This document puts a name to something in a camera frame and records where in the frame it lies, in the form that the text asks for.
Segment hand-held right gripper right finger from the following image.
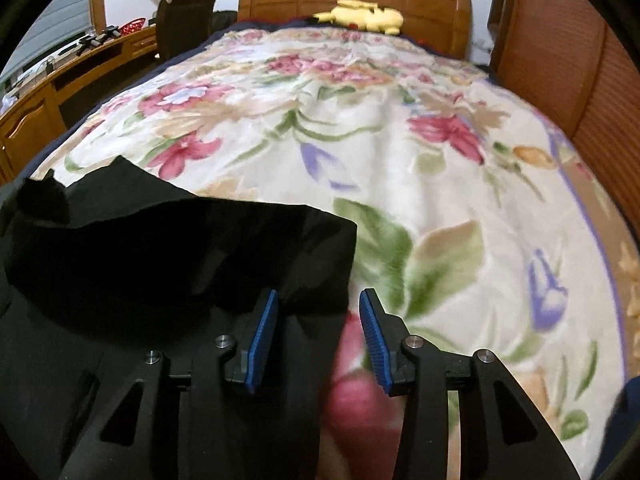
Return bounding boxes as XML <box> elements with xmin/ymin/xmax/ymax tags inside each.
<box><xmin>359</xmin><ymin>287</ymin><xmax>583</xmax><ymax>480</ymax></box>

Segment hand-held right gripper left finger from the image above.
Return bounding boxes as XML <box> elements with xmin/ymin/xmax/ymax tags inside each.
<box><xmin>60</xmin><ymin>289</ymin><xmax>280</xmax><ymax>480</ymax></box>

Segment black coat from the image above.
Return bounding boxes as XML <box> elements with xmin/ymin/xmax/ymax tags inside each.
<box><xmin>0</xmin><ymin>155</ymin><xmax>358</xmax><ymax>480</ymax></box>

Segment floral blanket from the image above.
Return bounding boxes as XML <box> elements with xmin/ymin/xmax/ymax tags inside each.
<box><xmin>27</xmin><ymin>27</ymin><xmax>640</xmax><ymax>480</ymax></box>

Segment dark wooden chair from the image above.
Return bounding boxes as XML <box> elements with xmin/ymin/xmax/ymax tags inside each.
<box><xmin>156</xmin><ymin>0</ymin><xmax>219</xmax><ymax>61</ymax></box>

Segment wooden desk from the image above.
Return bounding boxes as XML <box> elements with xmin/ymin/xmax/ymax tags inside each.
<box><xmin>0</xmin><ymin>22</ymin><xmax>161</xmax><ymax>186</ymax></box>

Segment yellow plush toy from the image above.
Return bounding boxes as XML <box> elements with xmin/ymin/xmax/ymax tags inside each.
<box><xmin>312</xmin><ymin>0</ymin><xmax>405</xmax><ymax>36</ymax></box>

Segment black devices on desk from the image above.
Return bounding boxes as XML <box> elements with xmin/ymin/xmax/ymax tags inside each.
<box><xmin>75</xmin><ymin>25</ymin><xmax>121</xmax><ymax>53</ymax></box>

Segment wooden louvered wardrobe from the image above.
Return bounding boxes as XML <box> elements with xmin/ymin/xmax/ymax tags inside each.
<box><xmin>487</xmin><ymin>0</ymin><xmax>640</xmax><ymax>226</ymax></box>

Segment grey window blind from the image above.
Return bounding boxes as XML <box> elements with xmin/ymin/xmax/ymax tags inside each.
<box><xmin>0</xmin><ymin>0</ymin><xmax>96</xmax><ymax>91</ymax></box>

